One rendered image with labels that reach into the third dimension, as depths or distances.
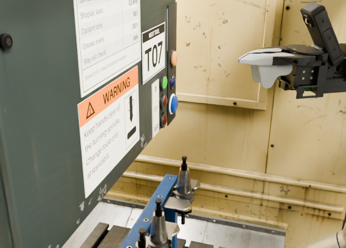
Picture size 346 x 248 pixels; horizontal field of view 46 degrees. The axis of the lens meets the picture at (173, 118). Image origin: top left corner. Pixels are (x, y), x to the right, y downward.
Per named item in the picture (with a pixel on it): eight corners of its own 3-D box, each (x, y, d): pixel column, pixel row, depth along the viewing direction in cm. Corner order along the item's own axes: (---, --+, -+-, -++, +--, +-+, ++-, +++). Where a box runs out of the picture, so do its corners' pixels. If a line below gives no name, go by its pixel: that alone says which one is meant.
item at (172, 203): (193, 202, 112) (193, 199, 111) (188, 213, 107) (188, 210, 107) (168, 198, 114) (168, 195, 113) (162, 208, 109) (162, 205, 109)
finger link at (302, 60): (276, 67, 67) (324, 65, 69) (277, 59, 66) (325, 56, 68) (263, 61, 71) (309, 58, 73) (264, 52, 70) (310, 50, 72)
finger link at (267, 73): (243, 92, 69) (293, 89, 71) (245, 58, 66) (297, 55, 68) (236, 87, 71) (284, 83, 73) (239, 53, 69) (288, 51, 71)
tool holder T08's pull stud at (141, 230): (139, 240, 84) (140, 226, 82) (147, 243, 83) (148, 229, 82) (136, 245, 82) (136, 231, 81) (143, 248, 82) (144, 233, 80)
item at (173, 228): (182, 226, 102) (182, 223, 102) (176, 239, 97) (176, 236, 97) (155, 220, 104) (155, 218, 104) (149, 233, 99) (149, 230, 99)
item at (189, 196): (173, 191, 119) (173, 183, 118) (194, 192, 118) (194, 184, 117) (172, 202, 113) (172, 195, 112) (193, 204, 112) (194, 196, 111)
